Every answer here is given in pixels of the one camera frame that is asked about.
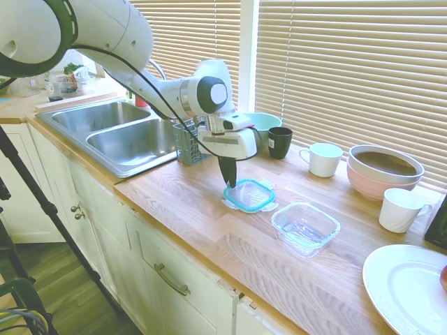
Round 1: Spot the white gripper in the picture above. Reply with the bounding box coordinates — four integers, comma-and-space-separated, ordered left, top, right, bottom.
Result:
197, 127, 258, 187

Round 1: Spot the clear lid with teal rim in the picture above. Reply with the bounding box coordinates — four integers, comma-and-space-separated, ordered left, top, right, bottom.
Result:
221, 177, 277, 212

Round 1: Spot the clear glass food container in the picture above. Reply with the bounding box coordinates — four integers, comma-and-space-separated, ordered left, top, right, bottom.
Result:
271, 201, 342, 258

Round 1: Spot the grey plastic cutlery basket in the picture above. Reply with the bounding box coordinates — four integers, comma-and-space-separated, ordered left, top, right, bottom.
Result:
173, 120, 212, 167

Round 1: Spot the black cup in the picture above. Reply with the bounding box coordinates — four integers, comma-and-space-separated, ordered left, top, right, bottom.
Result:
268, 126, 293, 160

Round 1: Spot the teal bowl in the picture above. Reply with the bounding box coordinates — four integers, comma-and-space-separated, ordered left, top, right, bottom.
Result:
241, 112, 283, 147

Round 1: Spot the smooth white mug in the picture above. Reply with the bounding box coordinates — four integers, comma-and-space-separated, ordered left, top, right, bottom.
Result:
298, 142, 344, 178

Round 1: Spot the stainless steel double sink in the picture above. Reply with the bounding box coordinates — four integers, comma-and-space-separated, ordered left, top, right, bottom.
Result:
34, 100, 181, 179

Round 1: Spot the chrome faucet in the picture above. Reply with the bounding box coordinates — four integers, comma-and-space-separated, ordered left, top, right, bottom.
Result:
148, 59, 168, 82

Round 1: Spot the white kitchen cabinet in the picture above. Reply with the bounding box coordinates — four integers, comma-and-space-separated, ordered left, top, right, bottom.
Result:
0, 120, 301, 335

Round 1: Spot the pink bowl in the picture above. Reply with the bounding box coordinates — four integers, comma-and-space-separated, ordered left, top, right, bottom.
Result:
346, 158, 423, 202

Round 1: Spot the narrow beige window blind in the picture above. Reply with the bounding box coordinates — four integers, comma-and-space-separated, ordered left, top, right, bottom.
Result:
131, 0, 242, 105

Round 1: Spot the wide beige window blind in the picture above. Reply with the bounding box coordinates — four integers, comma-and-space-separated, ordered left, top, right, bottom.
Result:
254, 0, 447, 191

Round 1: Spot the light wooden strip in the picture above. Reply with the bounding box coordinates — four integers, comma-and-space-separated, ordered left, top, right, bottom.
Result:
34, 92, 119, 112

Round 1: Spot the ribbed white mug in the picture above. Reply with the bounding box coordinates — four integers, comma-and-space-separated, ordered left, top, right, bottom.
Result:
379, 188, 434, 234

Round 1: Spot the bag of green herbs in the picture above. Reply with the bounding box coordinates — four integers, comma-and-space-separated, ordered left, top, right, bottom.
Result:
62, 62, 95, 94

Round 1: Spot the black appliance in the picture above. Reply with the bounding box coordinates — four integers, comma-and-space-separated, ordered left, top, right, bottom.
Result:
424, 195, 447, 251

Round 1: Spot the white plastic tub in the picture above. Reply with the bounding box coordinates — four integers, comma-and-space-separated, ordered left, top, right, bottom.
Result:
10, 75, 46, 98

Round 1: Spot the large white plate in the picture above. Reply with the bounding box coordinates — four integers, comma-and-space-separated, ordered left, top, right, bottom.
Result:
362, 244, 447, 335

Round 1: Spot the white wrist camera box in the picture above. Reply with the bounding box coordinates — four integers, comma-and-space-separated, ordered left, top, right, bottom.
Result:
221, 113, 253, 133

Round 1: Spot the white window post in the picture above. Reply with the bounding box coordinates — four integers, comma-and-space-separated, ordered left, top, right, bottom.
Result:
239, 0, 260, 116

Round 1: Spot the metal drawer handle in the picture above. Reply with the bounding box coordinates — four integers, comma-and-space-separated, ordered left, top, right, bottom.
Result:
153, 263, 191, 297

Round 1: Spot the black camera tripod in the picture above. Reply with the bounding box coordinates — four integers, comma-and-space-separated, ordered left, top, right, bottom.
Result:
0, 125, 123, 335

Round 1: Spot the green metal frame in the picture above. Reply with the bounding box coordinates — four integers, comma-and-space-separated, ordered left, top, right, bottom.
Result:
0, 277, 53, 335

